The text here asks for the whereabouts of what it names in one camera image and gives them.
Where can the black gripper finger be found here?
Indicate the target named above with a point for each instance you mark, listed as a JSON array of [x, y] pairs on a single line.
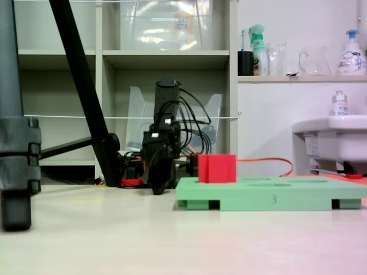
[[156, 177], [169, 172]]

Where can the red cross columnar block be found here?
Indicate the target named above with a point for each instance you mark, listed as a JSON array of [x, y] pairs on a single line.
[[218, 169]]

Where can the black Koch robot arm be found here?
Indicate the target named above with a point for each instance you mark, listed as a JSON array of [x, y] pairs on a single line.
[[166, 97]]

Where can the red and black table clamp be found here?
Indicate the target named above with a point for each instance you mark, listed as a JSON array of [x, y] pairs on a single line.
[[132, 182]]

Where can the clear plastic file holder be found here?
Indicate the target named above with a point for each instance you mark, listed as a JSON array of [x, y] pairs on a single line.
[[137, 114]]

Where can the beige shelf unit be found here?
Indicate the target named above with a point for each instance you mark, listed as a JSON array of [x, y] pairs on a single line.
[[99, 86]]

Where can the green shape sorter board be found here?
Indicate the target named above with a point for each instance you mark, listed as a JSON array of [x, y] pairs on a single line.
[[258, 194]]

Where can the black cup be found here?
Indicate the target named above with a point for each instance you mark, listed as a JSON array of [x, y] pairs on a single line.
[[246, 64]]

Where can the clear plastic storage box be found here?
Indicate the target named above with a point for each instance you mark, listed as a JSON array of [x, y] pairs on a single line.
[[143, 25]]

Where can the black tripod leg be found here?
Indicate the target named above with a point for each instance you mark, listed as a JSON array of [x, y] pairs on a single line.
[[74, 57]]

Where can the green spray bottle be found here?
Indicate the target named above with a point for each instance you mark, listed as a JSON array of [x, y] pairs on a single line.
[[259, 57]]

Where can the blue white toothbrush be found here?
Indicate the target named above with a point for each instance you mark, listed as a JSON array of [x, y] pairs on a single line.
[[243, 40]]

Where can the clear measuring cup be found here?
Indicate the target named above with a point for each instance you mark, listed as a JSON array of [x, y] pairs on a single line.
[[276, 60]]

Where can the grey tripod leg with locks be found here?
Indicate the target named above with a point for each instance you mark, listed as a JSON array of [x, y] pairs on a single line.
[[14, 143]]

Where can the light wooden ledge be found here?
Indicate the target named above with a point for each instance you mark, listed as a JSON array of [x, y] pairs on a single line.
[[301, 79]]

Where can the glass pitcher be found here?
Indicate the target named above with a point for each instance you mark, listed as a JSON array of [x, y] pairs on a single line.
[[315, 63]]

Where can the clear sanitizer bottle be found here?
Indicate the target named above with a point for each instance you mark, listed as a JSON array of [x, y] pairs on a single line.
[[340, 106]]

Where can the white sink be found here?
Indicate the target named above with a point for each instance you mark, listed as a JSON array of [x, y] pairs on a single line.
[[349, 137]]

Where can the white foam soap bottle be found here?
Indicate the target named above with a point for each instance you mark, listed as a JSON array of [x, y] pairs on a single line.
[[351, 60]]

